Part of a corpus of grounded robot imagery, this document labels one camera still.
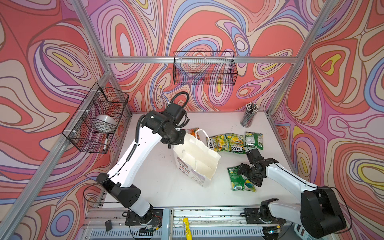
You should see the green lemon candy bag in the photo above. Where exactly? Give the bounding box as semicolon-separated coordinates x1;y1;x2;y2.
227;166;257;192

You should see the small green snack bag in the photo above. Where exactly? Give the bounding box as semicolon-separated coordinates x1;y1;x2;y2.
244;132;264;150

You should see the yellow green Fox's candy bag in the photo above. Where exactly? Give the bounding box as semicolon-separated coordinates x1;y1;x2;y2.
206;133;246;154

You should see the white printed paper bag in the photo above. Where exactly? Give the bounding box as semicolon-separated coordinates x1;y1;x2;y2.
173;129;221;188

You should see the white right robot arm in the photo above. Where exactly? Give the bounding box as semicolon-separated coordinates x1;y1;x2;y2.
238;149;347;239

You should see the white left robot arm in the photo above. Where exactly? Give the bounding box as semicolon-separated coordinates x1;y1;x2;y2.
97;103;189;224

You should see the orange snack bag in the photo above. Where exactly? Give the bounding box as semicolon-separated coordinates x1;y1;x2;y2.
186;128;200;140

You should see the cup of striped straws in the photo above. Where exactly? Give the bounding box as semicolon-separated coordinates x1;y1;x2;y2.
240;103;259;128

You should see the black marker pen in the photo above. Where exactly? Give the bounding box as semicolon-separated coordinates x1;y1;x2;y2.
103;134;109;152

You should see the white calculator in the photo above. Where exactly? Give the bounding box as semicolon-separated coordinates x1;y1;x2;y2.
294;224;318;240

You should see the black wire basket back wall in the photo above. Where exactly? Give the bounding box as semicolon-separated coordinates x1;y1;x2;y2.
173;50;238;86

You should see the black wire basket wall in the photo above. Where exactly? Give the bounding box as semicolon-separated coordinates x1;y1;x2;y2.
62;83;129;154
173;50;238;86

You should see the black wire basket left wall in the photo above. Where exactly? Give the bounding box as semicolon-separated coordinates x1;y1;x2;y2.
62;83;129;154

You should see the aluminium frame rail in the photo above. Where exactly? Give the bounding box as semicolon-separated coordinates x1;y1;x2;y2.
105;56;299;64

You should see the yellow handled tool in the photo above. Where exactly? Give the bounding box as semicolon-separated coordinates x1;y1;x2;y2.
183;218;193;240

